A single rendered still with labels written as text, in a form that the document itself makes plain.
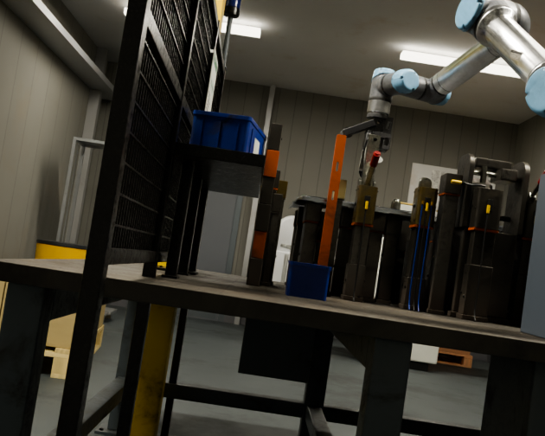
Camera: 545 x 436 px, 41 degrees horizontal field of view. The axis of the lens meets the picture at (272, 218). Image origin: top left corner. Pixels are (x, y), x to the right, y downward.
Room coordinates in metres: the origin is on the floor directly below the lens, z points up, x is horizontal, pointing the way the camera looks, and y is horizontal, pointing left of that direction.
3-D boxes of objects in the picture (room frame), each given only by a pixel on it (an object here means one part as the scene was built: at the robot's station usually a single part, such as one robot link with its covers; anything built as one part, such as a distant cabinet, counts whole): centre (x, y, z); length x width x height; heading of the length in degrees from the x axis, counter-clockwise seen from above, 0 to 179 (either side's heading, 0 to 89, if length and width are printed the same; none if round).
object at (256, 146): (2.09, 0.16, 1.09); 0.30 x 0.17 x 0.13; 172
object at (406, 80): (2.29, -0.36, 1.41); 0.11 x 0.11 x 0.08; 25
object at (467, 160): (2.17, -0.64, 0.94); 0.18 x 0.13 x 0.49; 91
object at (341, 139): (2.21, -0.17, 0.95); 0.03 x 0.01 x 0.50; 91
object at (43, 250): (6.10, 1.72, 0.34); 0.43 x 0.42 x 0.67; 90
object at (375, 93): (2.37, -0.30, 1.41); 0.09 x 0.08 x 0.11; 25
